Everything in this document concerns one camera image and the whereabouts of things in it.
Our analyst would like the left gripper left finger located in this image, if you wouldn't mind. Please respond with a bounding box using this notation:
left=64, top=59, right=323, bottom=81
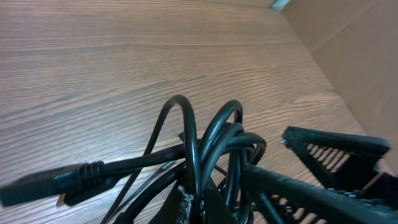
left=155, top=182, right=194, bottom=224

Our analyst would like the black cable bundle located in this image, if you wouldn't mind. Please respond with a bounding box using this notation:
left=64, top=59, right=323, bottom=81
left=0, top=94, right=267, bottom=224

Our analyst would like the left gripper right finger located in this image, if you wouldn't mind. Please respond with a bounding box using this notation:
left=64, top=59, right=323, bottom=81
left=203, top=179, right=238, bottom=224

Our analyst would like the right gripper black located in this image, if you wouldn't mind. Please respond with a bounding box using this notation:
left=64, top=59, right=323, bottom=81
left=242, top=126, right=397, bottom=223

